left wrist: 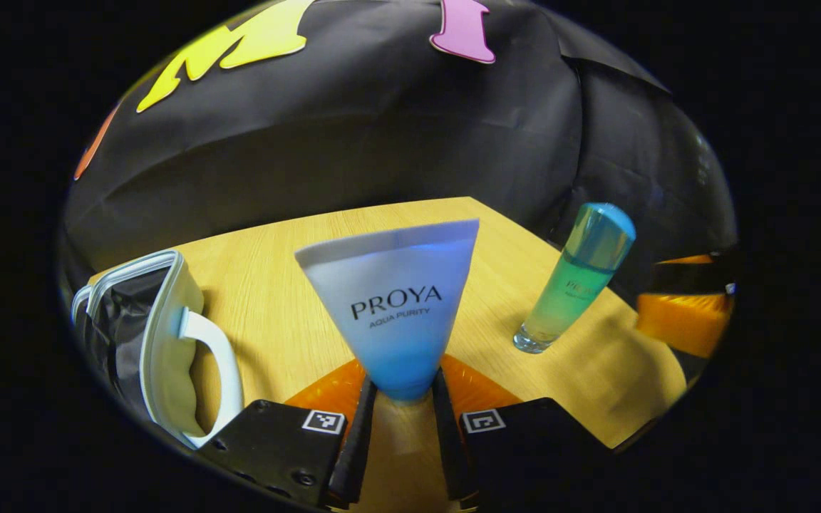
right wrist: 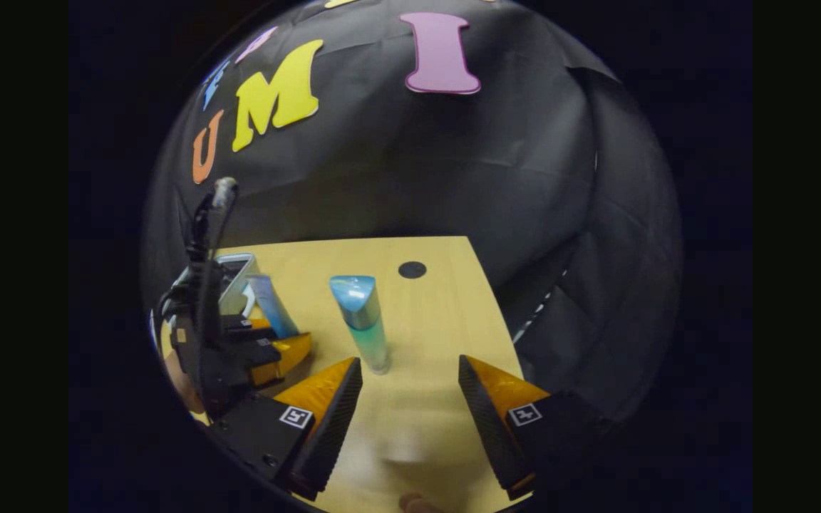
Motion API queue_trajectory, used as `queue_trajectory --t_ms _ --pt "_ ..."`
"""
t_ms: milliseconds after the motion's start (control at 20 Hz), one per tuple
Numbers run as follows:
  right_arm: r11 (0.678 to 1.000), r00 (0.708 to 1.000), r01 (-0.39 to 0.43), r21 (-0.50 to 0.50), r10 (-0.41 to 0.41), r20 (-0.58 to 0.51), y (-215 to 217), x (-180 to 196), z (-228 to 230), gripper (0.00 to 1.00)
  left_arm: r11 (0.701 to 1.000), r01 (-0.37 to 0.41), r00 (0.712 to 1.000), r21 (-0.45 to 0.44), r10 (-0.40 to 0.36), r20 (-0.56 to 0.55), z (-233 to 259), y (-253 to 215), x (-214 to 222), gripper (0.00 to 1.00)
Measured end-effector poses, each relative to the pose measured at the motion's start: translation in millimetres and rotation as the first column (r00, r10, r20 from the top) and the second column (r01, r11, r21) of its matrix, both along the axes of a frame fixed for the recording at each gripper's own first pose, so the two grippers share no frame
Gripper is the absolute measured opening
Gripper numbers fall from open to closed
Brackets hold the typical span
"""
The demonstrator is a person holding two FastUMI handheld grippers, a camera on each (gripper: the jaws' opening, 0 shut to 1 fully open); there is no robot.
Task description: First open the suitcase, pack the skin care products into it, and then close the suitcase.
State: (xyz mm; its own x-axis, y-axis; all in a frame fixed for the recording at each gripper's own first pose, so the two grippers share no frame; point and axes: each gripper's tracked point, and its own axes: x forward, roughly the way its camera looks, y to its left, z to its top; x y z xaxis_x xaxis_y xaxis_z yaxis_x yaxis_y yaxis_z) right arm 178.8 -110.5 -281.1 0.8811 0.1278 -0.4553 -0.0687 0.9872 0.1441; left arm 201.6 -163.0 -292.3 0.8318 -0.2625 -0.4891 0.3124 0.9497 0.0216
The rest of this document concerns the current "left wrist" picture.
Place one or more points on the black backdrop cloth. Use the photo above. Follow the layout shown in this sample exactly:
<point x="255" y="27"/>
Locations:
<point x="382" y="142"/>

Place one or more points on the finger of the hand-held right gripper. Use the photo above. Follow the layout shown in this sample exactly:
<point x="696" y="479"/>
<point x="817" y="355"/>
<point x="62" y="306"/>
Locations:
<point x="685" y="324"/>
<point x="692" y="278"/>

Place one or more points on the blue green toner bottle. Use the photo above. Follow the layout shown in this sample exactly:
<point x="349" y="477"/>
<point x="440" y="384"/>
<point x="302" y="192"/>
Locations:
<point x="574" y="285"/>

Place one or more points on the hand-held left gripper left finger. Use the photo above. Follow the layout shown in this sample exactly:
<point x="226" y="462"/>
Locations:
<point x="357" y="442"/>

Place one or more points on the white and blue cream tube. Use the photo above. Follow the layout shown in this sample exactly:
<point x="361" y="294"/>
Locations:
<point x="396" y="299"/>

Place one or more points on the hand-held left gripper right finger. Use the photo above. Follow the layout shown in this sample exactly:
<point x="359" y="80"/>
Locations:
<point x="447" y="442"/>

